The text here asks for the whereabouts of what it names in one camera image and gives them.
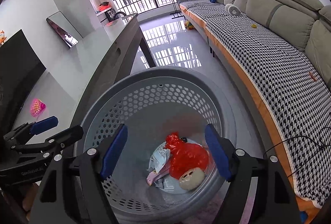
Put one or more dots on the grey sectional sofa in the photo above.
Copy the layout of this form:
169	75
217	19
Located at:
276	41

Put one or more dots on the orange item on side table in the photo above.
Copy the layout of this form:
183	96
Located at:
103	6

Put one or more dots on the colourful ball on floor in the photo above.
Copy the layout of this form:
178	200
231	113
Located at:
188	25

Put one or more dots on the small white desk fan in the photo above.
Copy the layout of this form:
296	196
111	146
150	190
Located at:
232	10

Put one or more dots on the leaning floor mirror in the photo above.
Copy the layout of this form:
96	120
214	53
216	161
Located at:
65	30

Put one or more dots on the houndstooth sofa cover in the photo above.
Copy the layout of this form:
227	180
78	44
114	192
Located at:
296	116

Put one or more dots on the light blue wet wipes pack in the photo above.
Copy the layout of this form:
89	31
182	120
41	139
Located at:
159	158

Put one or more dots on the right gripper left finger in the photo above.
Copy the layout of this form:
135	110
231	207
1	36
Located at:
57	201

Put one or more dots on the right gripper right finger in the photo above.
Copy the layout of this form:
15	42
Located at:
275	201

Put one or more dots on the beige plush ball keychain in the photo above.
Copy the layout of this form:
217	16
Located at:
191	179

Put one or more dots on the row of plush toys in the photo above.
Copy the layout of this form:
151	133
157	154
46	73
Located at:
2	38

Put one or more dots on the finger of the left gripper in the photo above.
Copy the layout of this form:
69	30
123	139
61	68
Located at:
58	141
27	130

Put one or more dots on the grey perforated laundry basket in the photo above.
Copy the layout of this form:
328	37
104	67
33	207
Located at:
152	104

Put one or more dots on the pink plastic shuttlecock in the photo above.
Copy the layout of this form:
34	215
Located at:
37	107

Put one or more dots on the pink snack wrapper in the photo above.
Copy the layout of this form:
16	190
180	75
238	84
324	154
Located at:
154	176

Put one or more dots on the black table leg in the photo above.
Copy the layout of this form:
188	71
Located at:
146	50

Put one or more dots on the black wall television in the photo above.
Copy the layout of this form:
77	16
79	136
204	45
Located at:
20	69

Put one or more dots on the red plastic bag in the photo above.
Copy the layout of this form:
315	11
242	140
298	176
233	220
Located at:
185	156

